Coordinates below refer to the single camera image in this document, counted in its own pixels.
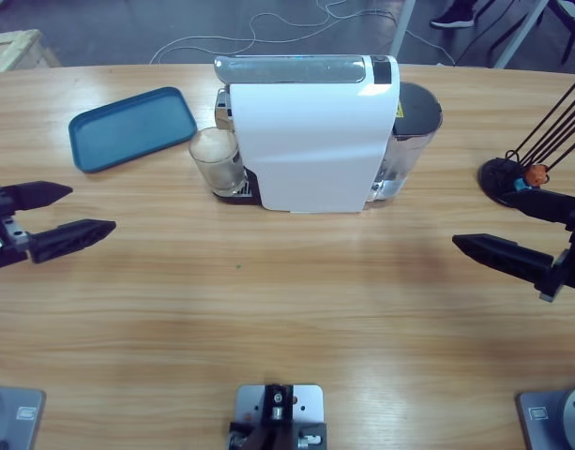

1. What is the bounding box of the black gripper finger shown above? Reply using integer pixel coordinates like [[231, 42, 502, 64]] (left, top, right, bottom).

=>
[[8, 181, 74, 212], [452, 233, 555, 287], [29, 218, 117, 263], [502, 189, 575, 226]]

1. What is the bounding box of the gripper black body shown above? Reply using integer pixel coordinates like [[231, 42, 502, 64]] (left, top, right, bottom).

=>
[[0, 186, 35, 272], [537, 217, 575, 304]]

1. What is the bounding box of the clear glass cup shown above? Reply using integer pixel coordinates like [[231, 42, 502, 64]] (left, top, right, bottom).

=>
[[188, 126, 250, 198]]

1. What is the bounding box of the silver coffee machine lever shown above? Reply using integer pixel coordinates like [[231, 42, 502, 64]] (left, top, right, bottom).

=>
[[213, 54, 367, 85]]

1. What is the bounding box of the orange coffee capsule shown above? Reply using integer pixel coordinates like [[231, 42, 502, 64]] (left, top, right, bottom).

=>
[[524, 163, 550, 185]]

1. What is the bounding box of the dark coffee machine water tank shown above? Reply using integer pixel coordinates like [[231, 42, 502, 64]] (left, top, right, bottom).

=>
[[371, 82, 444, 203]]

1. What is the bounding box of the white capsule coffee machine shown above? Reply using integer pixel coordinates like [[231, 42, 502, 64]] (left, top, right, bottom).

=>
[[209, 54, 401, 216]]

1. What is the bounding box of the black capsule holder with rods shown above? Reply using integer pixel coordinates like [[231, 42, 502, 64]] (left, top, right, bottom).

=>
[[477, 77, 575, 210]]

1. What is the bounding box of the teal rectangular tray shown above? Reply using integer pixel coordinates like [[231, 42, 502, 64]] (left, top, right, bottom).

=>
[[68, 86, 198, 174]]

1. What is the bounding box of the light wooden crate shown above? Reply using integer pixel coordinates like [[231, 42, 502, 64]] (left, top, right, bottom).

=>
[[0, 28, 63, 74]]

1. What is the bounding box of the black chair leg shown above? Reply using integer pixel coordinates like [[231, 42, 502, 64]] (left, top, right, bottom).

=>
[[561, 0, 575, 65]]

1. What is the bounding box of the black sneaker white sole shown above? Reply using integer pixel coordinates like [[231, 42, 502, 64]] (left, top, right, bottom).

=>
[[430, 0, 477, 29]]

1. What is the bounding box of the arm grey base plate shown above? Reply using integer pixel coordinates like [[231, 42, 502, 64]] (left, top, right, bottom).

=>
[[516, 383, 575, 450], [0, 384, 48, 450]]

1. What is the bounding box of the white slanted frame leg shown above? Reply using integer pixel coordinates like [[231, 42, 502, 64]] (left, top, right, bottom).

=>
[[493, 0, 551, 70]]

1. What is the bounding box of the white upright post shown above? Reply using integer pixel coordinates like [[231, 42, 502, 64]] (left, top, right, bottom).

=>
[[388, 0, 417, 60]]

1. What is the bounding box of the grey mount plate dark post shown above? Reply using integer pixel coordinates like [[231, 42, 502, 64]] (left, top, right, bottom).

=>
[[228, 383, 328, 450]]

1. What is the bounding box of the white floor cable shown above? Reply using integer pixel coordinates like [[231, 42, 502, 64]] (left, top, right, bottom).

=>
[[148, 0, 457, 67]]

